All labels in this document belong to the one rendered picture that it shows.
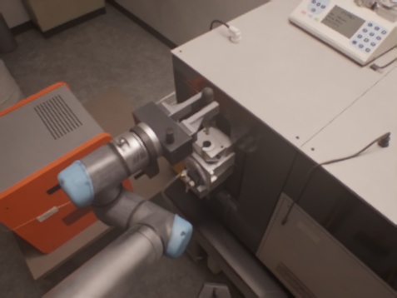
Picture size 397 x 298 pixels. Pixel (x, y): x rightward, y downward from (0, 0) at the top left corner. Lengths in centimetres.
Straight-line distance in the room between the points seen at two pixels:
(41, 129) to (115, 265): 76
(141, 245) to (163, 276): 145
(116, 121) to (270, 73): 109
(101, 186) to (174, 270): 146
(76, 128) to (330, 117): 79
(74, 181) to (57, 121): 62
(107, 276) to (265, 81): 50
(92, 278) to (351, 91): 61
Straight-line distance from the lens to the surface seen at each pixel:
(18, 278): 226
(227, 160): 78
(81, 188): 54
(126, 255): 49
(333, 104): 69
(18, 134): 117
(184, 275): 195
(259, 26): 88
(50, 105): 122
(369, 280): 75
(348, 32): 83
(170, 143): 55
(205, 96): 61
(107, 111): 172
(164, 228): 56
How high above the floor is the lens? 189
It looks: 53 degrees down
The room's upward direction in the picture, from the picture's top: 2 degrees counter-clockwise
